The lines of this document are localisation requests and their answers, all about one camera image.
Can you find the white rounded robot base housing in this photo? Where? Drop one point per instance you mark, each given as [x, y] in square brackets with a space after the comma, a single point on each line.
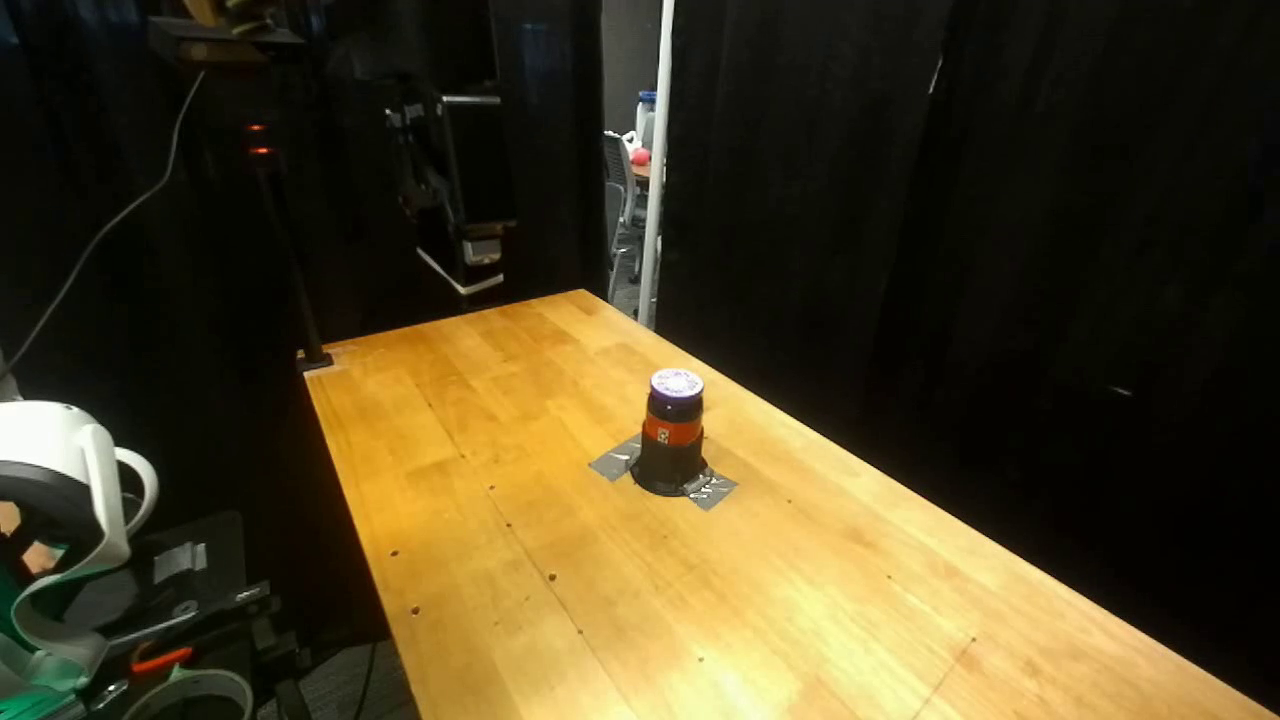
[67, 463]

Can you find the grey tape piece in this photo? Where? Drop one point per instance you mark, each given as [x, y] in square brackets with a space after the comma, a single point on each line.
[614, 463]

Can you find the grey square coaster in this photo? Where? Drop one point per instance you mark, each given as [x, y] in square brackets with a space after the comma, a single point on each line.
[711, 490]

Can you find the white vertical pole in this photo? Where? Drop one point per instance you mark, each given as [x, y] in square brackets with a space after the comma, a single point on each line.
[657, 163]

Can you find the black equipment cart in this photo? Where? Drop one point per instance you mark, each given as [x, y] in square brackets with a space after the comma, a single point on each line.
[463, 184]

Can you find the black tripod stand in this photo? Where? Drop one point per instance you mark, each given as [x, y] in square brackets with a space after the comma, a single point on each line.
[286, 253]

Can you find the black curtain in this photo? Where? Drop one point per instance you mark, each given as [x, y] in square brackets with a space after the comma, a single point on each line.
[1015, 243]

